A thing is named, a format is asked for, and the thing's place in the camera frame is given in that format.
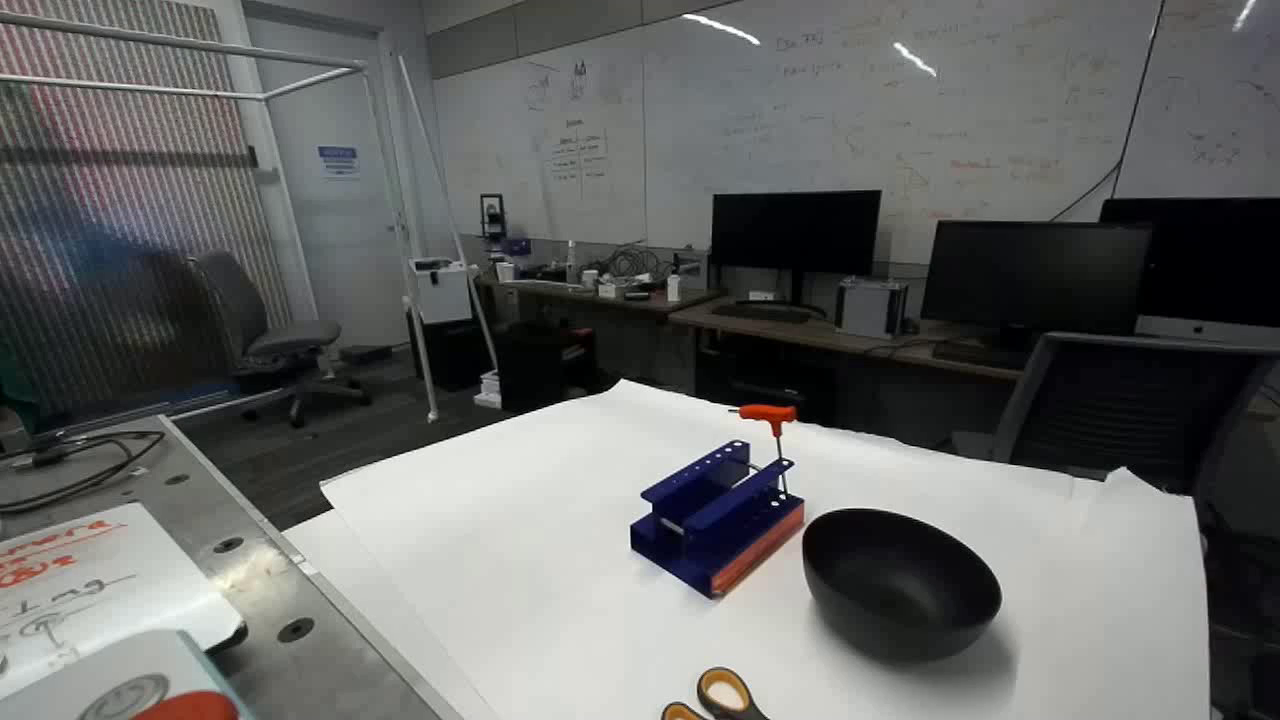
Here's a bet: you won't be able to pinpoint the orange small block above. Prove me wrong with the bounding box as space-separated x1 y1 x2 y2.
735 399 799 470

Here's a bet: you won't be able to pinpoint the black bowl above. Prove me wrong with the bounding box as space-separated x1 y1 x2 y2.
799 504 1010 663

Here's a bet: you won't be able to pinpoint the black keyboard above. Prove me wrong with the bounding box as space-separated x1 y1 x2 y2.
713 294 834 327

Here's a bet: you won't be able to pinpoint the long wooden desk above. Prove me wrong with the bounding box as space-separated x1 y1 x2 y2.
494 270 1033 393

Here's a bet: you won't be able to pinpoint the blue rack with orange base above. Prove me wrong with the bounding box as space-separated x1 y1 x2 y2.
629 437 809 605

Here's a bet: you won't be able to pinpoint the small black monitor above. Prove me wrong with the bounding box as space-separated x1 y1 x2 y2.
710 187 886 307

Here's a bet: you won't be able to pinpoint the white printer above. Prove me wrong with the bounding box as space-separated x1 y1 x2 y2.
406 251 480 327

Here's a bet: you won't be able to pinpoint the white computer box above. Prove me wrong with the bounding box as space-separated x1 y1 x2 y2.
835 277 914 341

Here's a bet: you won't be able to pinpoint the white paper sheet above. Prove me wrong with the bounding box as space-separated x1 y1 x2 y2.
279 377 1218 720

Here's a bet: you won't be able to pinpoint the white door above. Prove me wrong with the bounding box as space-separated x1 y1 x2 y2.
245 2 412 359

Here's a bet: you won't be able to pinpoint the grey office chair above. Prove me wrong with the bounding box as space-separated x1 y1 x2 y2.
183 249 381 431

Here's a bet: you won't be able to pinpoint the wide black monitor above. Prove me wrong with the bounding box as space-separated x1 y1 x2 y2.
917 217 1156 359

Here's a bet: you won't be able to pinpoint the black mesh office chair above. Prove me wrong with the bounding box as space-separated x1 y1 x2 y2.
993 327 1280 504

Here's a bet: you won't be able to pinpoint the black monitor with silver chin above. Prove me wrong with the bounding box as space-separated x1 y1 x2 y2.
1095 194 1280 355

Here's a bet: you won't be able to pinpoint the handwritten white paper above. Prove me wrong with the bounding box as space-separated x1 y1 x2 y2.
0 501 250 700

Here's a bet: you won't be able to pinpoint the red and white booklet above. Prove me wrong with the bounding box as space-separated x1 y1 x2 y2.
0 629 245 720

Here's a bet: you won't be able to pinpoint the wall sanitizer dispenser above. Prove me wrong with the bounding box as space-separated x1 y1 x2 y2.
476 187 511 249

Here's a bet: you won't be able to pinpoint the orange-handled scissors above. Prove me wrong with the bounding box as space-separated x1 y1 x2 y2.
656 663 771 720

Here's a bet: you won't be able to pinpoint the black cable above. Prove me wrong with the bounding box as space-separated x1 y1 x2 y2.
0 428 169 522

